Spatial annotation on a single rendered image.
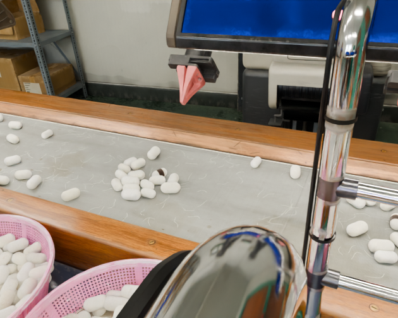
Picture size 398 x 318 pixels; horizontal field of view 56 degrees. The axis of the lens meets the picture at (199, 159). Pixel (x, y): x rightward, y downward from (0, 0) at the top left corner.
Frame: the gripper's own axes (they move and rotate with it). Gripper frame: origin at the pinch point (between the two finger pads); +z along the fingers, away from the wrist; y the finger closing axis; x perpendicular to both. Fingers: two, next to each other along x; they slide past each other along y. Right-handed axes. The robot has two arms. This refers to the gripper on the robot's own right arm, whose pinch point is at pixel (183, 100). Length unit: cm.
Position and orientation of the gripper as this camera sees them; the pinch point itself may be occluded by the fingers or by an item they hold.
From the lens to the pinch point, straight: 81.7
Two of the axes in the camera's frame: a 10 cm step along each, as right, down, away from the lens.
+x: 3.2, 3.3, 8.9
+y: 9.1, 1.7, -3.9
